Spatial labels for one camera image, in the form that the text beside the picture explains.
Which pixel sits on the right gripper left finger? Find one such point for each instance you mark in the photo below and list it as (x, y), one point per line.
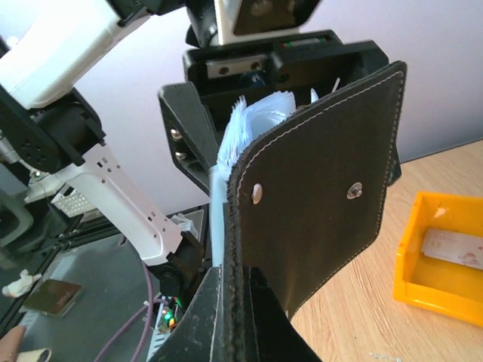
(198, 336)

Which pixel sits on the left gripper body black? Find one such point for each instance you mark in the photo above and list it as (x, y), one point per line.
(298, 63)

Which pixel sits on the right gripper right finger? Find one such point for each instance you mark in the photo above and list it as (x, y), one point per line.
(274, 337)

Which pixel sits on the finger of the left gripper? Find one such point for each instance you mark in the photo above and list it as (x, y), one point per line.
(190, 132)
(393, 166)

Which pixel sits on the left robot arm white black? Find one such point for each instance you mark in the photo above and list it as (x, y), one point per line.
(53, 128)

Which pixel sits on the brown card on floor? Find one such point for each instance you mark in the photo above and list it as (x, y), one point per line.
(53, 297)

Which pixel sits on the small yellow bin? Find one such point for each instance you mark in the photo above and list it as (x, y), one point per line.
(439, 259)

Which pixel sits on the crumpled white paper scrap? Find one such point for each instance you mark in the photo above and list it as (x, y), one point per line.
(22, 285)

